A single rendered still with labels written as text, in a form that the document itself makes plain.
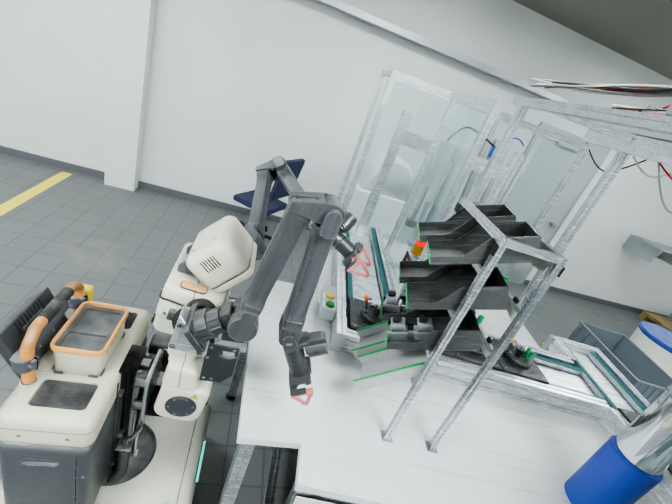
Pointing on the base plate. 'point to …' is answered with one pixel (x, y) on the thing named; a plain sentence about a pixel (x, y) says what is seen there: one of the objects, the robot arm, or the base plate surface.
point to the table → (271, 380)
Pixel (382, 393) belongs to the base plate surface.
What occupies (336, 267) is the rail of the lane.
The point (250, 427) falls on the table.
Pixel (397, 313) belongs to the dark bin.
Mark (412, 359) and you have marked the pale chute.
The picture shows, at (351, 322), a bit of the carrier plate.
